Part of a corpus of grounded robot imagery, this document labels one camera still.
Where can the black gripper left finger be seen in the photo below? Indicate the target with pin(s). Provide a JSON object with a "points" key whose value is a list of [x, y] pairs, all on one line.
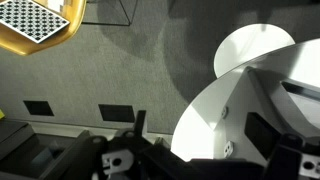
{"points": [[116, 146]]}

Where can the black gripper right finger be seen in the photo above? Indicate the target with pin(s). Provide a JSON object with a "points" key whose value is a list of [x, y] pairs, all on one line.
{"points": [[286, 156]]}

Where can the black floor outlet cover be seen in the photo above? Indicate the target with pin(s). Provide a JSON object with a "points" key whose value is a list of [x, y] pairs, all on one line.
{"points": [[116, 113], [38, 108]]}

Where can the grey toy oven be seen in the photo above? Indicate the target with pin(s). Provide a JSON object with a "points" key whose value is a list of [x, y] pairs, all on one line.
{"points": [[240, 100]]}

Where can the black perforated mounting platform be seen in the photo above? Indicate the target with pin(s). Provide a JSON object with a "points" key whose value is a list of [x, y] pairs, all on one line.
{"points": [[20, 150]]}

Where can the black white checkerboard calibration board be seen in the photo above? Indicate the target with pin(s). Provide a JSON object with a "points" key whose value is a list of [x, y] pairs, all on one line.
{"points": [[30, 18]]}

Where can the white round table pedestal base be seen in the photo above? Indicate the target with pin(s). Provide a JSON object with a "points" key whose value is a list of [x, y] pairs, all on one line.
{"points": [[250, 43]]}

